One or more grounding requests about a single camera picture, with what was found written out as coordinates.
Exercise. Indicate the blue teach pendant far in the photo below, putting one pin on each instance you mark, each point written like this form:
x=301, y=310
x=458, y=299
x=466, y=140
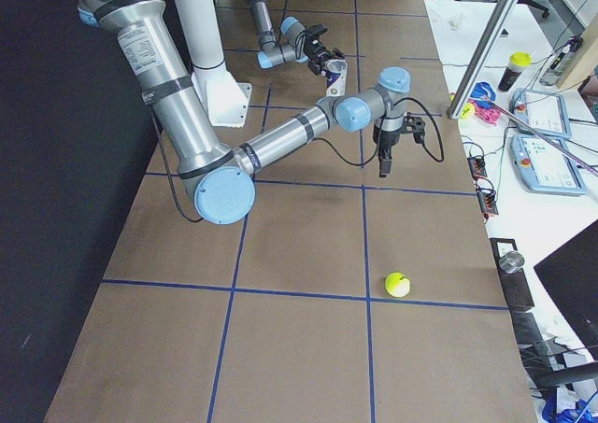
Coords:
x=546, y=112

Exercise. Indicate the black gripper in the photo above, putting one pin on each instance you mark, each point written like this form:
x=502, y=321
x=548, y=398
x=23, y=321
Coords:
x=387, y=141
x=315, y=55

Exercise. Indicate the silver metal knob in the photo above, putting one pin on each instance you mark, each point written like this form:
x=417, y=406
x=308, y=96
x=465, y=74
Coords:
x=511, y=262

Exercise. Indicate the dark bottle yellow lid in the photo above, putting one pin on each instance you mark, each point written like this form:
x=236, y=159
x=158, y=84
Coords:
x=518, y=62

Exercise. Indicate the white tennis ball can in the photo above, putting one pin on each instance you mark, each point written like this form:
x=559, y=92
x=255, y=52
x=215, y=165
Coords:
x=336, y=75

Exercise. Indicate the orange black connector board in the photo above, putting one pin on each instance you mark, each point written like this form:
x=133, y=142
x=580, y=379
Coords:
x=485, y=190

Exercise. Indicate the blue teach pendant near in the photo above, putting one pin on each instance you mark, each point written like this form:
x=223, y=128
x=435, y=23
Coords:
x=543, y=168

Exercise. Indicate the black monitor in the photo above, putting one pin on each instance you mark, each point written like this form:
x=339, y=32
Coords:
x=569, y=275

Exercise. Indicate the pink and blue toy pile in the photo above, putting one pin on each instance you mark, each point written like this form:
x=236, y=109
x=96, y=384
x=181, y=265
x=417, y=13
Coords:
x=483, y=109

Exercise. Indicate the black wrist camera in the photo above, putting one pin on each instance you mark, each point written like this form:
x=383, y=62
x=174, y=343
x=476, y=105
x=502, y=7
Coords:
x=415, y=126

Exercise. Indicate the aluminium frame post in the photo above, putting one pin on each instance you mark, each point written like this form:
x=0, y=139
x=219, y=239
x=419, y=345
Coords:
x=497, y=20

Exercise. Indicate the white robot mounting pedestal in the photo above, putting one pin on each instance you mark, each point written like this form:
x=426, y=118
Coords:
x=223, y=98

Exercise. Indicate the yellow ball among toys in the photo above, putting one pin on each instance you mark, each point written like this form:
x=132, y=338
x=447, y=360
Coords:
x=469, y=111

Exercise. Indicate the blue teach pendant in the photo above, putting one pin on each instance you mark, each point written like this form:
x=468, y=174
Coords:
x=546, y=112
x=543, y=168

